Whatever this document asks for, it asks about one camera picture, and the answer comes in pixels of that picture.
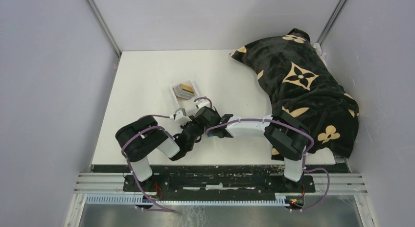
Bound black blanket with beige flowers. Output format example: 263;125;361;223
231;28;360;158

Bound aluminium rail frame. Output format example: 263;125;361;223
64;166;373;227

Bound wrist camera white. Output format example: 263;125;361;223
193;96;212;109
169;108;189;123

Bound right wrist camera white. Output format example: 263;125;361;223
193;96;212;109

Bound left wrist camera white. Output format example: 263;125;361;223
169;108;189;123

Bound white crumpled cloth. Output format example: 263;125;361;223
311;43;327;65

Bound clear plastic tray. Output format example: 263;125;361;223
169;79;200;115

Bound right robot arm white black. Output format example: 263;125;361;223
194;107;315;192

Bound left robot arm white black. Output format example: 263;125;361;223
115;115;205;191

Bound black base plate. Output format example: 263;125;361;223
140;165;316;201

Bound stack of cards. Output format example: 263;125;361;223
173;84;195;100

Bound white slotted cable duct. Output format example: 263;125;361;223
85;194;289;207

